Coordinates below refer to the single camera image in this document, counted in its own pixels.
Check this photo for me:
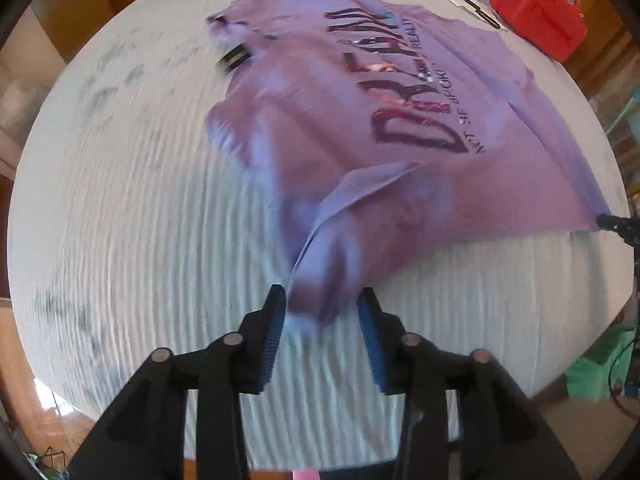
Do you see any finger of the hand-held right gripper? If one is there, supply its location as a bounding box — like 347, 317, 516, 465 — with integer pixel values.
596, 213, 640, 247

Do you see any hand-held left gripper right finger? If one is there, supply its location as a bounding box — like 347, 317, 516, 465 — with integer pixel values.
357, 287, 582, 480

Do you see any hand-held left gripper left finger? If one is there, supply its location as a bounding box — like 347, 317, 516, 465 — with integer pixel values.
68, 284, 288, 480

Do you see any purple printed t-shirt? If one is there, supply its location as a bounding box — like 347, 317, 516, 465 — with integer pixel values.
205, 0, 612, 335

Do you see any green bin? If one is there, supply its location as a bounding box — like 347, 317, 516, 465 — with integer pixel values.
564, 323, 640, 402

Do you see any white ribbed bedsheet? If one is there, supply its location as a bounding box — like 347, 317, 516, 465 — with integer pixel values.
6, 0, 635, 474

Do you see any red plastic case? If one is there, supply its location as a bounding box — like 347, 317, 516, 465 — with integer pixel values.
489, 0, 589, 62

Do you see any white paper sheet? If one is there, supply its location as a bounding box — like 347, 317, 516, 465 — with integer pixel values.
419, 0, 510, 32

